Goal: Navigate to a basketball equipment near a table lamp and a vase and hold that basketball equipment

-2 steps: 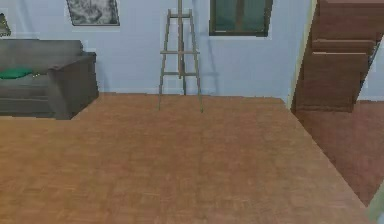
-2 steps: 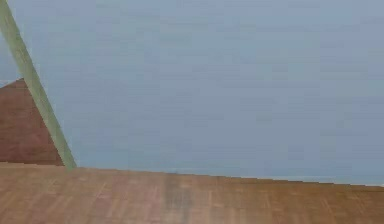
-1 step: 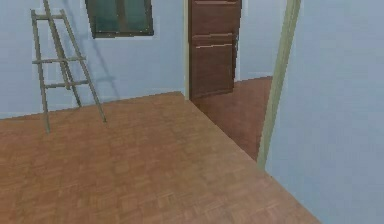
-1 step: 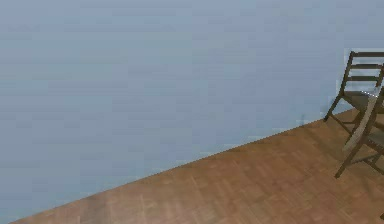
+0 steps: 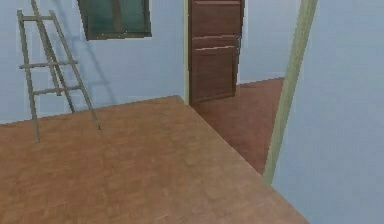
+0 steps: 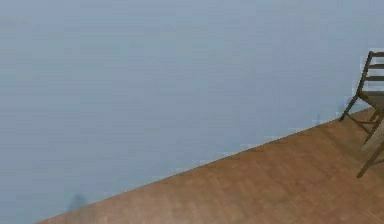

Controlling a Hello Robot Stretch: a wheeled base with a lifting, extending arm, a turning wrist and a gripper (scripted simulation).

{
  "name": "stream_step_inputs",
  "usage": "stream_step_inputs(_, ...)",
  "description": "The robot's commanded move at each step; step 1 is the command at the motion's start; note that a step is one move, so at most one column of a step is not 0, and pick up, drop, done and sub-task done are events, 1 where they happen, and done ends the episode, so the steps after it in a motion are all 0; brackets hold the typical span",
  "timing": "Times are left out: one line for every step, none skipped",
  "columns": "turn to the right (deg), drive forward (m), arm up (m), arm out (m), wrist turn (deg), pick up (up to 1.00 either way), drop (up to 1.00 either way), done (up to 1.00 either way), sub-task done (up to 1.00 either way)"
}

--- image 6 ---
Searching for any brown wooden slatted chair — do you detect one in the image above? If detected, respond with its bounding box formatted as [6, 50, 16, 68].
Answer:
[338, 50, 384, 145]

